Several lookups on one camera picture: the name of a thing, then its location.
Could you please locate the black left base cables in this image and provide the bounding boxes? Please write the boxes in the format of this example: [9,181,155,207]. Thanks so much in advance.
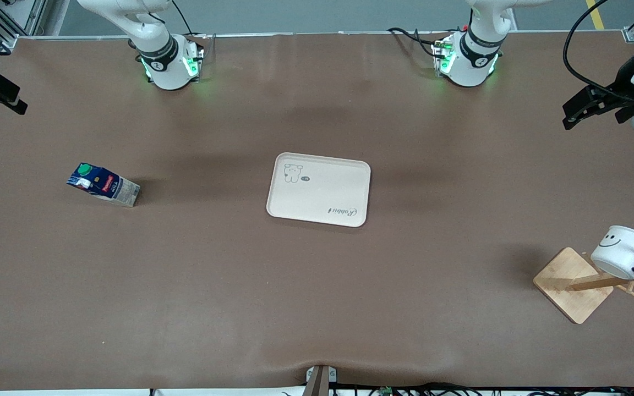
[387,26,450,62]

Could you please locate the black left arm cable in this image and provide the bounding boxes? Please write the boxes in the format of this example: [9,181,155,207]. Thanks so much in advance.
[563,0,634,104]

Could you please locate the wooden cup rack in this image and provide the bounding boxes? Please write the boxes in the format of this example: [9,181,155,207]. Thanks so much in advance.
[533,235,634,325]

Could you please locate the blue milk carton green cap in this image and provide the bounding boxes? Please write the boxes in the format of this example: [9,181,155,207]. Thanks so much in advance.
[66,162,142,208]

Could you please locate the black right base cable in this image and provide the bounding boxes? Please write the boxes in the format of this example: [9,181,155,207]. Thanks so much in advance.
[171,0,209,40]

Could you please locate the white mug black handle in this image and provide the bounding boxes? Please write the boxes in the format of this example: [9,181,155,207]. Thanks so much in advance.
[590,225,634,281]

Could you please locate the beige plastic tray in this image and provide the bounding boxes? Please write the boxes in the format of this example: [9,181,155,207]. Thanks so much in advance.
[266,152,372,228]

